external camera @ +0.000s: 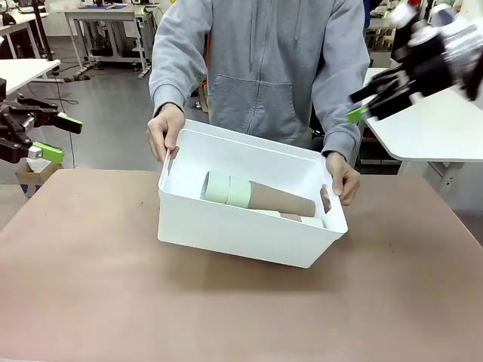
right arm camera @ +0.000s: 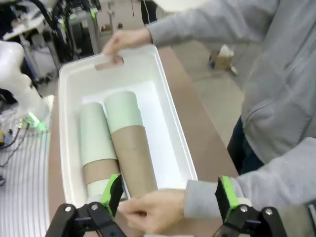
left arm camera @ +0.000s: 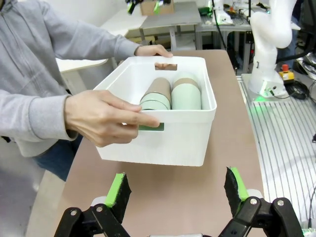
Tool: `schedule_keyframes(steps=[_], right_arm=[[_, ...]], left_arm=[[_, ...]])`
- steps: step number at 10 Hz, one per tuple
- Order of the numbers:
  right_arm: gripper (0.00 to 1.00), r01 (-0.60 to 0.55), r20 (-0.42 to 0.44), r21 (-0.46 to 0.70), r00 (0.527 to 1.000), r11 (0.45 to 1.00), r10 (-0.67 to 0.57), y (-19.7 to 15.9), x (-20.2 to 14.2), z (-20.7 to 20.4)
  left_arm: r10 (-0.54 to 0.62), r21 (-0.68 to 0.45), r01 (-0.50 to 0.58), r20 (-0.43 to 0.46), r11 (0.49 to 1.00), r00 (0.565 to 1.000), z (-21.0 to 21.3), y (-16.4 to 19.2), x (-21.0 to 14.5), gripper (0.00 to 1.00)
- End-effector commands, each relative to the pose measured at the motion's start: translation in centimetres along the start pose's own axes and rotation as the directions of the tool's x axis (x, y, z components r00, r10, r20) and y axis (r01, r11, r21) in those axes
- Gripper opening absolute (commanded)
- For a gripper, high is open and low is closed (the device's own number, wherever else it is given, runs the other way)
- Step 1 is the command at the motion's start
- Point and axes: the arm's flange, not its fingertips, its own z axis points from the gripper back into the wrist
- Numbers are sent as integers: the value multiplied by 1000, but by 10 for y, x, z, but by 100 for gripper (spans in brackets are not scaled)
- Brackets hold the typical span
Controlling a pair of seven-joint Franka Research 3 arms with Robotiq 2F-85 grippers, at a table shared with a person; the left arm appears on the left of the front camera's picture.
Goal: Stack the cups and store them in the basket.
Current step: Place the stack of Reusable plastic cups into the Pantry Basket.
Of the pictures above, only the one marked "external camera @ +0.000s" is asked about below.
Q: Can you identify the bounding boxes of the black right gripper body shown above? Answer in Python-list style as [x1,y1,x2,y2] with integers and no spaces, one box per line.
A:
[390,28,457,101]

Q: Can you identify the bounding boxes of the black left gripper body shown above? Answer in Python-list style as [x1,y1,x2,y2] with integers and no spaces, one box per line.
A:
[0,101,35,143]

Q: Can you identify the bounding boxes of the white plastic basket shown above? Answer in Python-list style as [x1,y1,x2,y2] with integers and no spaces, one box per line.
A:
[156,118,349,269]

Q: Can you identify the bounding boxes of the person's right forearm gray sleeve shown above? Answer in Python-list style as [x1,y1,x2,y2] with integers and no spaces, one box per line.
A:
[149,56,201,118]

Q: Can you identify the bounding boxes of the person's left forearm gray sleeve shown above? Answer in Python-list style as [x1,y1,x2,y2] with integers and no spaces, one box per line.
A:
[312,75,371,159]

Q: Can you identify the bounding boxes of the person's left hand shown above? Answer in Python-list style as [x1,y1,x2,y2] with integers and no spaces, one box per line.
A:
[325,150,362,207]

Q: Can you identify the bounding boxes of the person's right hand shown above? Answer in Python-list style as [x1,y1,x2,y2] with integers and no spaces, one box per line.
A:
[146,103,188,163]

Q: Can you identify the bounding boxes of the cardboard box with white filling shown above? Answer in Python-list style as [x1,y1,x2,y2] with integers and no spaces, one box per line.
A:
[14,160,63,199]

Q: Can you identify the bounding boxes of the white side table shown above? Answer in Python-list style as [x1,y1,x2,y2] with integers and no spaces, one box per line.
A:
[361,67,483,186]

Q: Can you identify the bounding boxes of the white desk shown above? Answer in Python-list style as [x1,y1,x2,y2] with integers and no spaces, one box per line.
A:
[0,58,62,97]

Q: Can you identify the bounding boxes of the black vertical pole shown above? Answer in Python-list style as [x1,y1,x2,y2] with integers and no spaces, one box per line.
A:
[32,0,54,61]

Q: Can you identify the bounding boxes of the gray metal workbench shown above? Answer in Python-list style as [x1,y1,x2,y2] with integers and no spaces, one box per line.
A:
[63,5,158,80]

